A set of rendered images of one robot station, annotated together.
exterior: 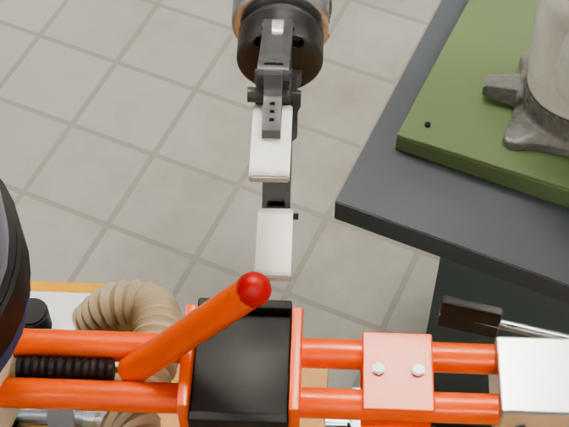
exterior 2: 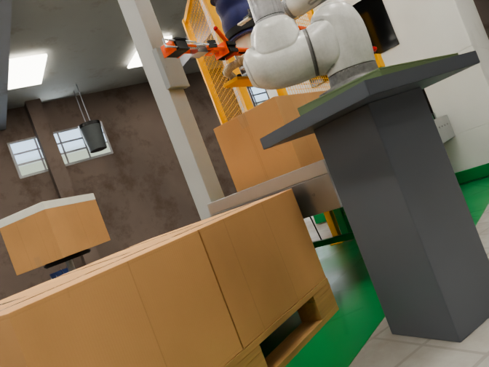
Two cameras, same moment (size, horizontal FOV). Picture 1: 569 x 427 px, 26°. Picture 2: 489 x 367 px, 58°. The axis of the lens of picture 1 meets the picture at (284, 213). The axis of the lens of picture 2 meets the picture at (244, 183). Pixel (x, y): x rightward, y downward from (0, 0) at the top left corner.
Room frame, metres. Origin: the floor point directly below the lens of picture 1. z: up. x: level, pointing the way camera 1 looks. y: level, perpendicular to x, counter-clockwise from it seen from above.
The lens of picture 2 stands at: (1.51, -1.80, 0.61)
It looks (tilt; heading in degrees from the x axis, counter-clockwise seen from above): 1 degrees up; 125
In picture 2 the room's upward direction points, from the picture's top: 21 degrees counter-clockwise
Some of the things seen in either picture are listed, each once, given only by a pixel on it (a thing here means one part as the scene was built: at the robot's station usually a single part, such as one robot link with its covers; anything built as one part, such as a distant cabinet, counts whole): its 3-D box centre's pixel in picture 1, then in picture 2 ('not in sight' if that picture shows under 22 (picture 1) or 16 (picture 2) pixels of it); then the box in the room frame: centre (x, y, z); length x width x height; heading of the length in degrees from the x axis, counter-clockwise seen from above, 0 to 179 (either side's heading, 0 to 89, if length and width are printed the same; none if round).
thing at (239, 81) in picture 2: not in sight; (247, 79); (0.33, 0.28, 1.16); 0.34 x 0.10 x 0.05; 88
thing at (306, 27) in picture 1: (278, 70); not in sight; (0.72, 0.00, 1.26); 0.09 x 0.07 x 0.08; 178
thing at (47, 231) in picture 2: not in sight; (57, 231); (-1.53, 0.09, 0.82); 0.60 x 0.40 x 0.40; 110
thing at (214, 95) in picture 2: not in sight; (239, 128); (-0.26, 0.96, 1.05); 0.87 x 0.10 x 2.10; 139
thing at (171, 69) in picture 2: not in sight; (171, 68); (-0.46, 0.71, 1.62); 0.20 x 0.05 x 0.30; 87
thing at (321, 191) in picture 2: not in sight; (270, 210); (0.41, -0.09, 0.47); 0.70 x 0.03 x 0.15; 177
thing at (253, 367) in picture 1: (242, 374); (225, 50); (0.42, 0.03, 1.27); 0.10 x 0.08 x 0.06; 178
